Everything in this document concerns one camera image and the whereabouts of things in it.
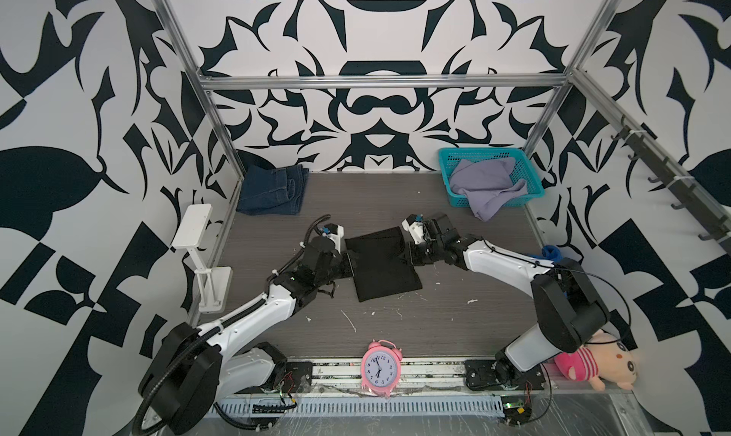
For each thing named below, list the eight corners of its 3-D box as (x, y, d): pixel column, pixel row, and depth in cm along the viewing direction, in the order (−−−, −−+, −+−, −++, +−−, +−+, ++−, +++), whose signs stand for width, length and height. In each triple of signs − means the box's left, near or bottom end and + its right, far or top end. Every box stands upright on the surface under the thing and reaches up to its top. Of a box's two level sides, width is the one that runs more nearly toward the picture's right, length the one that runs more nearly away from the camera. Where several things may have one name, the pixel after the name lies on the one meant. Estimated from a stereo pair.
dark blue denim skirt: (233, 215, 108) (228, 208, 105) (249, 171, 123) (245, 163, 119) (300, 215, 108) (298, 208, 105) (308, 171, 123) (307, 163, 120)
